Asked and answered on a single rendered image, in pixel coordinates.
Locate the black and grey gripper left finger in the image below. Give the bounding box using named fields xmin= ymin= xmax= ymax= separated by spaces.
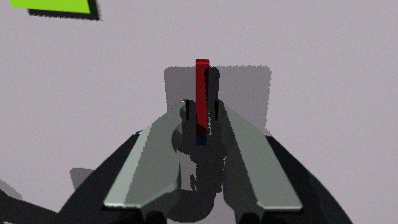
xmin=51 ymin=99 xmax=189 ymax=224

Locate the red rod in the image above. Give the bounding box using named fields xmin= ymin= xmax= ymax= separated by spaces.
xmin=196 ymin=59 xmax=209 ymax=136

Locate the lime green rod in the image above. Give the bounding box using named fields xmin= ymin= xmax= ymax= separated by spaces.
xmin=9 ymin=0 xmax=98 ymax=13

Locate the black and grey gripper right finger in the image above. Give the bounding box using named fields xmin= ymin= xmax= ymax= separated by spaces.
xmin=215 ymin=99 xmax=353 ymax=224

